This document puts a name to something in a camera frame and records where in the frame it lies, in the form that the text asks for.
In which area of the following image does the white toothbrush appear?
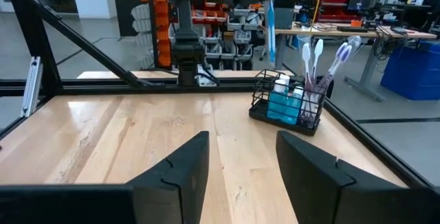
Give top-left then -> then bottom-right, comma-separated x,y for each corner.
309,38 -> 325,115
300,42 -> 314,122

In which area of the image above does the white arm base mount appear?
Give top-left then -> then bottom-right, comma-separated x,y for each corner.
197,64 -> 221,87

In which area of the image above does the silver aluminium bracket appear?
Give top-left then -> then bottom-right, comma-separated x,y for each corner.
20,56 -> 44,118

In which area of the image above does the blue packaged toothbrush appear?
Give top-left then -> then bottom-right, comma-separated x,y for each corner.
264,0 -> 278,64

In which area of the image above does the large blue bin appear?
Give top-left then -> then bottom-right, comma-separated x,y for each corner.
379,41 -> 440,101

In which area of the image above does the black table frame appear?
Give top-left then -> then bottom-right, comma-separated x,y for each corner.
0,0 -> 440,190

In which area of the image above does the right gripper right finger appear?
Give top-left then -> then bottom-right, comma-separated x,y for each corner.
276,130 -> 413,224

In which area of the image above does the black wire caddy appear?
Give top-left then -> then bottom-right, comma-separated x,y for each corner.
249,68 -> 334,136

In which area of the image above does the dark grey box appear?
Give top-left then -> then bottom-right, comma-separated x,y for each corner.
273,0 -> 296,31

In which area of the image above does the orange storage bin rack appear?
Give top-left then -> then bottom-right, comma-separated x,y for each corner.
133,0 -> 173,69

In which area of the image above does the purple packaged toothbrush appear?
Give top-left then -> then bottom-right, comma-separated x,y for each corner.
319,34 -> 362,128
314,42 -> 349,128

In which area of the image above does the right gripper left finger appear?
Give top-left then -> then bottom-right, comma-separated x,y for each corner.
126,131 -> 210,224

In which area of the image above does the teal mouthwash bottle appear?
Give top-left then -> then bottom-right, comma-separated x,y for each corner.
283,86 -> 306,125
267,74 -> 292,120

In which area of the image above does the wooden office desk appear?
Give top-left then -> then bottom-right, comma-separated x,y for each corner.
274,21 -> 437,103

